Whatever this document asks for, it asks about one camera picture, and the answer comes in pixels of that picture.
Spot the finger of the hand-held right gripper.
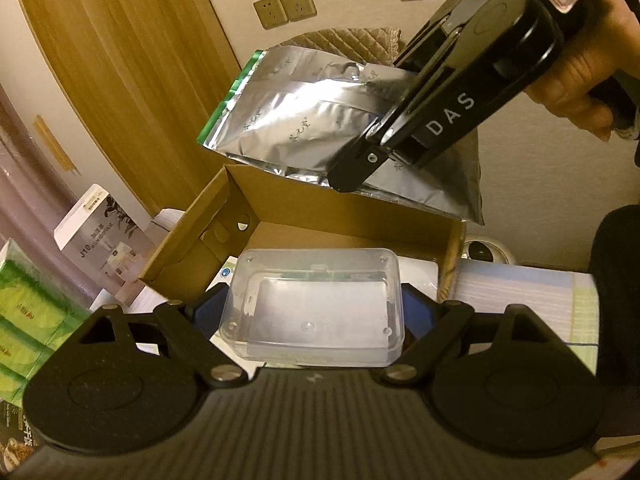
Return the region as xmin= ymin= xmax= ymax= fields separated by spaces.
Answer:
xmin=392 ymin=12 xmax=458 ymax=73
xmin=327 ymin=30 xmax=471 ymax=193

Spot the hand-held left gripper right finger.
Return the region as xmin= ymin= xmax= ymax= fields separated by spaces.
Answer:
xmin=382 ymin=284 xmax=576 ymax=389

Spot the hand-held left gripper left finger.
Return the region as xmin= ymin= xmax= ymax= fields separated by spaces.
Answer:
xmin=55 ymin=282 xmax=247 ymax=389

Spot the white medicine box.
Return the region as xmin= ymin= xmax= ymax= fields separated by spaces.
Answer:
xmin=212 ymin=255 xmax=243 ymax=288

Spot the brown cardboard box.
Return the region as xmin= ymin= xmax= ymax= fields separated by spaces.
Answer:
xmin=139 ymin=162 xmax=467 ymax=306

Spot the silver foil bag green edge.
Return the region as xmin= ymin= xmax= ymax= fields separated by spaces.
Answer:
xmin=196 ymin=45 xmax=485 ymax=226

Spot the clear plastic box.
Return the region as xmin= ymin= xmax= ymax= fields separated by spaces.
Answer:
xmin=219 ymin=247 xmax=406 ymax=363

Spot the person's right hand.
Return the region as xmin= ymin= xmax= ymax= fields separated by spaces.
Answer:
xmin=525 ymin=0 xmax=640 ymax=141

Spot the quilted beige cushion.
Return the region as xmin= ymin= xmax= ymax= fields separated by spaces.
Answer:
xmin=272 ymin=26 xmax=406 ymax=68

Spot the white round device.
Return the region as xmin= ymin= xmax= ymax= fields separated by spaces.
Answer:
xmin=460 ymin=237 xmax=518 ymax=266

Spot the white appliance carton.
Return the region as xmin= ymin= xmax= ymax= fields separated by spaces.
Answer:
xmin=54 ymin=183 xmax=161 ymax=306

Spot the green tissue multipack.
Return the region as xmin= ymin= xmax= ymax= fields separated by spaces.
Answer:
xmin=0 ymin=240 xmax=93 ymax=406

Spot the person's dark clothing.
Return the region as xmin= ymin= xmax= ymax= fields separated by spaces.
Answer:
xmin=590 ymin=205 xmax=640 ymax=441

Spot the pinkish curtain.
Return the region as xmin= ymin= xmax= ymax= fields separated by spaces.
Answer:
xmin=0 ymin=85 xmax=96 ymax=301

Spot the wooden door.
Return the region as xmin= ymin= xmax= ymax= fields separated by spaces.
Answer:
xmin=10 ymin=0 xmax=241 ymax=221

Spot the beige wall socket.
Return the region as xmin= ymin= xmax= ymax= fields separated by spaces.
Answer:
xmin=278 ymin=0 xmax=318 ymax=22
xmin=252 ymin=0 xmax=290 ymax=30

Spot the yellow wall sticker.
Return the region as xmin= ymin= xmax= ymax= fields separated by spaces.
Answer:
xmin=32 ymin=115 xmax=82 ymax=177

